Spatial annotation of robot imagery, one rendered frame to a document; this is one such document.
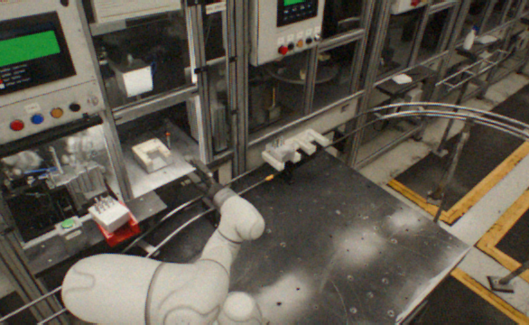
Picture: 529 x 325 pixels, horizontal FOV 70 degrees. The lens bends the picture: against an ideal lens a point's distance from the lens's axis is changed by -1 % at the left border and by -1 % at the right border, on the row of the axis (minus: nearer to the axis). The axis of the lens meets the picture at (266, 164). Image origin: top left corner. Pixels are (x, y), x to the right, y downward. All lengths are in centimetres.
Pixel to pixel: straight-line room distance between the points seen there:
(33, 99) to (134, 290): 80
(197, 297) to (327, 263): 110
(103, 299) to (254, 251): 107
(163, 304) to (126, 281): 9
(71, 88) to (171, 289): 85
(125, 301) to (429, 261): 145
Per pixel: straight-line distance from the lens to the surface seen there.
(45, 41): 132
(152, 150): 192
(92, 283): 83
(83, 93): 143
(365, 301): 172
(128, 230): 163
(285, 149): 194
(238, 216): 127
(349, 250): 185
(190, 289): 76
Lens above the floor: 211
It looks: 40 degrees down
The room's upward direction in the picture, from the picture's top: 2 degrees clockwise
